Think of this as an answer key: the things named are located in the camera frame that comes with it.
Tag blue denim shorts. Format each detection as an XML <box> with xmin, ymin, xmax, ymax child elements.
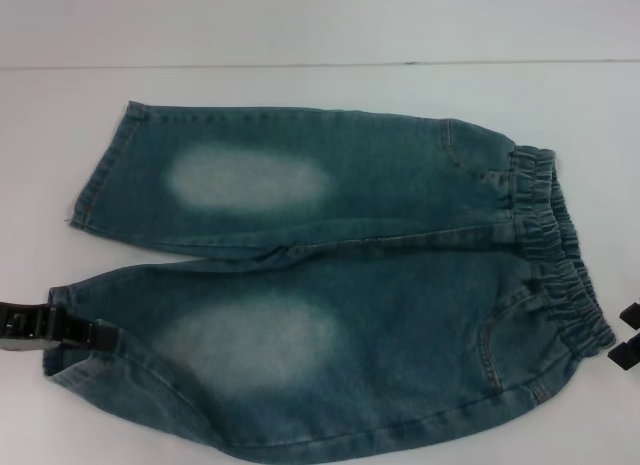
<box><xmin>42</xmin><ymin>100</ymin><xmax>616</xmax><ymax>465</ymax></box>

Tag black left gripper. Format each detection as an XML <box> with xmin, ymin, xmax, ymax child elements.
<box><xmin>0</xmin><ymin>300</ymin><xmax>119</xmax><ymax>354</ymax></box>

